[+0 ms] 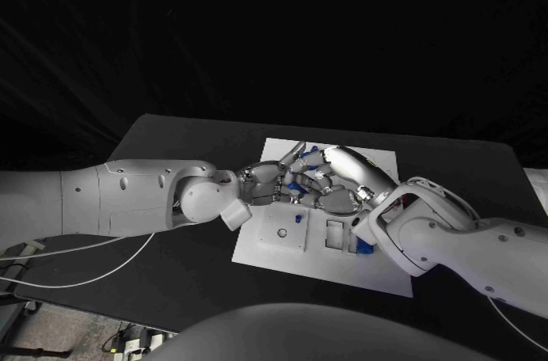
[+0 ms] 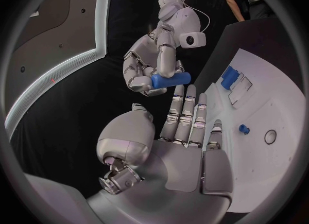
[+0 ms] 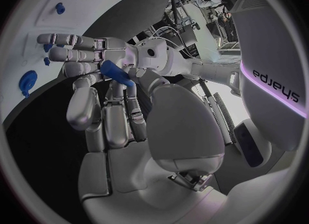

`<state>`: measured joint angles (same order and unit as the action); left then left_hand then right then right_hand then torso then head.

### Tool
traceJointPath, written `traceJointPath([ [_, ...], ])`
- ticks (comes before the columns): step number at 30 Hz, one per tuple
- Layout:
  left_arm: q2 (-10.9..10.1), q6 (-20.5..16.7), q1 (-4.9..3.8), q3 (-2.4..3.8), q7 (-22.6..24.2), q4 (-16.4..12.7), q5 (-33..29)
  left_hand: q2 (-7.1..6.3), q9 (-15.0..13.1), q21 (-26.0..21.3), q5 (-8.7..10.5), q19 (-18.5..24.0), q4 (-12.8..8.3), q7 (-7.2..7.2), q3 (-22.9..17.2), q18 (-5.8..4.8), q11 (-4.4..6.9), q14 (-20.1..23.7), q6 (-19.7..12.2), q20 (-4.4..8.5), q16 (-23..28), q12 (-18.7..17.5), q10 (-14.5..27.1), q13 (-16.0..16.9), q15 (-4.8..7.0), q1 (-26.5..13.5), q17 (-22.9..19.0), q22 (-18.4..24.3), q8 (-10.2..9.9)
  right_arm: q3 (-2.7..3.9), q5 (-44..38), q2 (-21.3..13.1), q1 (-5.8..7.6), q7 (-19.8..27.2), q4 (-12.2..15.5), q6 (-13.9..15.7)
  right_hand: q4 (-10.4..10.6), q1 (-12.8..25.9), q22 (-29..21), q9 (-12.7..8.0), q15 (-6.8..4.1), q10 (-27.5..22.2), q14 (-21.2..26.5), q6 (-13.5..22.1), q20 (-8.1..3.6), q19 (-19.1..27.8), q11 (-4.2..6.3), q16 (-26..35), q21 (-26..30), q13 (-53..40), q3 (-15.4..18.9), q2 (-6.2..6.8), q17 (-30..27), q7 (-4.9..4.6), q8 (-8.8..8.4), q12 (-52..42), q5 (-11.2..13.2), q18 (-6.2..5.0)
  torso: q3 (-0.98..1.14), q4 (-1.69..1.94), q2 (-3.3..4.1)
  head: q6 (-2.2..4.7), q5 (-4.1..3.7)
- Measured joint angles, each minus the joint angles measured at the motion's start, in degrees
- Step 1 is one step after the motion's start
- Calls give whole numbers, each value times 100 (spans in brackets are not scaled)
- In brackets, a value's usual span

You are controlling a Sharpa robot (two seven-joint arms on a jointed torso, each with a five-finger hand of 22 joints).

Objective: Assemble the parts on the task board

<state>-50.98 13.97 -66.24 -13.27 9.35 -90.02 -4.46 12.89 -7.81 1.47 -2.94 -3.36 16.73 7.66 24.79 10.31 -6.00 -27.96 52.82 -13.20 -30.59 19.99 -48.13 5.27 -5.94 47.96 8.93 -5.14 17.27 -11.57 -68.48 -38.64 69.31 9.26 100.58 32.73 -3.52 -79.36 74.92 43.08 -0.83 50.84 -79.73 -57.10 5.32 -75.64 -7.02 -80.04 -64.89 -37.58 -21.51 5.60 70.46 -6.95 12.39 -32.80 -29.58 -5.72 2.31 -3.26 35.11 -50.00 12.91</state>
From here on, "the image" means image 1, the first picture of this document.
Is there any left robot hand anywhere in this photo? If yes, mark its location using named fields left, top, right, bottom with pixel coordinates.
left=234, top=140, right=309, bottom=207

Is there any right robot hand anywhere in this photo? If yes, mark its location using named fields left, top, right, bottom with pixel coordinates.
left=286, top=145, right=403, bottom=217

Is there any white task board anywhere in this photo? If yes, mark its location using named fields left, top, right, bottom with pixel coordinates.
left=231, top=137, right=414, bottom=298

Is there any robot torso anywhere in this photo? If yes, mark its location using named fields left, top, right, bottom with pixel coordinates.
left=143, top=302, right=499, bottom=361

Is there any white power strip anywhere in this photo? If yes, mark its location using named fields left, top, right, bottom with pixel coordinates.
left=111, top=331, right=173, bottom=361

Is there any black metal stand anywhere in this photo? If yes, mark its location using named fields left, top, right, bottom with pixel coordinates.
left=0, top=238, right=71, bottom=361

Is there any white cable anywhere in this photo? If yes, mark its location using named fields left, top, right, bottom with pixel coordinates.
left=486, top=295, right=548, bottom=354
left=406, top=177, right=484, bottom=222
left=0, top=235, right=133, bottom=262
left=0, top=231, right=158, bottom=289

